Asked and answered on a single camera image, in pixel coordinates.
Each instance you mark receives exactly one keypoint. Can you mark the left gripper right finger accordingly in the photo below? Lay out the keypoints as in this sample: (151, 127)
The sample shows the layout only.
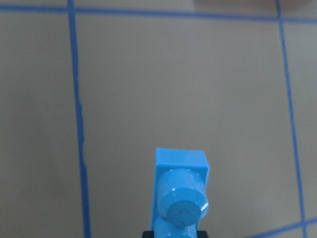
(202, 234)

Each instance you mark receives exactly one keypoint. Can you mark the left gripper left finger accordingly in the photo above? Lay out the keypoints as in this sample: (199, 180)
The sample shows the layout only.
(148, 234)

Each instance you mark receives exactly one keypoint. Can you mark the long blue block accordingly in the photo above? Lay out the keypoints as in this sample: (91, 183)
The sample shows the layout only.
(180, 201)

